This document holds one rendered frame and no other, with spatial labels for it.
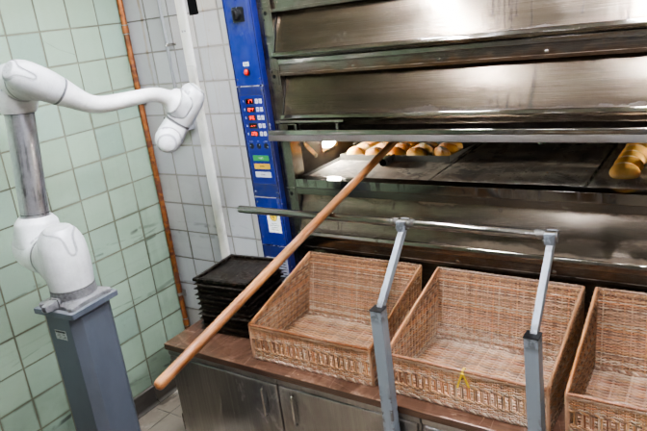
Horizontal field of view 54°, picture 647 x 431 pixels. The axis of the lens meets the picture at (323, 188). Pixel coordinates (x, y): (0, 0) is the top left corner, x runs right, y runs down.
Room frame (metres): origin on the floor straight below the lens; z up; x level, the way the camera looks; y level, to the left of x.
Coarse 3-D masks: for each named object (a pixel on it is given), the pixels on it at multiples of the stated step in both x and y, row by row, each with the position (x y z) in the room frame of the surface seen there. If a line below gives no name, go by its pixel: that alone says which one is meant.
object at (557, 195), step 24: (408, 192) 2.36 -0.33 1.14; (432, 192) 2.30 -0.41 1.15; (456, 192) 2.25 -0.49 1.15; (480, 192) 2.19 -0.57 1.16; (504, 192) 2.15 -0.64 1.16; (528, 192) 2.10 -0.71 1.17; (552, 192) 2.05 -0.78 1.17; (576, 192) 2.00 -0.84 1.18; (600, 192) 1.96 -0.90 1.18; (624, 192) 1.93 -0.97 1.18
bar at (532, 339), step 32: (384, 224) 2.01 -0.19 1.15; (416, 224) 1.94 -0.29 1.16; (448, 224) 1.88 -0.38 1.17; (480, 224) 1.83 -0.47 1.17; (544, 256) 1.67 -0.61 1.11; (384, 288) 1.84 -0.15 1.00; (544, 288) 1.61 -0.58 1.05; (384, 320) 1.79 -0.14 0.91; (384, 352) 1.78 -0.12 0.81; (384, 384) 1.78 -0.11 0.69; (384, 416) 1.79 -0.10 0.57; (544, 416) 1.52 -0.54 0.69
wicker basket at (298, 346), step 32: (320, 256) 2.59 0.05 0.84; (352, 256) 2.50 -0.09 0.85; (288, 288) 2.47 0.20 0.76; (320, 288) 2.56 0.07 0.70; (352, 288) 2.47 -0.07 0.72; (416, 288) 2.27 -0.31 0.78; (256, 320) 2.28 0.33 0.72; (288, 320) 2.45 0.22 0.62; (320, 320) 2.47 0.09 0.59; (352, 320) 2.43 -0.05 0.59; (256, 352) 2.24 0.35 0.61; (288, 352) 2.15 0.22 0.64; (320, 352) 2.06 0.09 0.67; (352, 352) 1.98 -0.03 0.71
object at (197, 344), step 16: (304, 240) 1.97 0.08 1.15; (288, 256) 1.88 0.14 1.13; (272, 272) 1.81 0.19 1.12; (256, 288) 1.73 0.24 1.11; (240, 304) 1.66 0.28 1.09; (224, 320) 1.60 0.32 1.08; (208, 336) 1.54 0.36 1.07; (192, 352) 1.48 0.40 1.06; (176, 368) 1.43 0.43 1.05; (160, 384) 1.38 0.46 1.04
